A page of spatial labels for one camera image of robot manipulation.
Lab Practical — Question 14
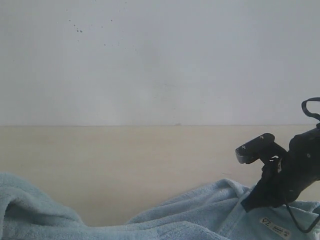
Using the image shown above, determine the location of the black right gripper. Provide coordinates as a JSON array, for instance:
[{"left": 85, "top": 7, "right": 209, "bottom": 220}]
[{"left": 241, "top": 134, "right": 320, "bottom": 213}]

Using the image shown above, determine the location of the black velcro strap loop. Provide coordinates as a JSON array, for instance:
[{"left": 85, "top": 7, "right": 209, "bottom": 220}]
[{"left": 301, "top": 97, "right": 320, "bottom": 123}]

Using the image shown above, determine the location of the light blue fluffy towel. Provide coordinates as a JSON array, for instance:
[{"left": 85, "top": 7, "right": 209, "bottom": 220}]
[{"left": 0, "top": 173, "right": 320, "bottom": 240}]

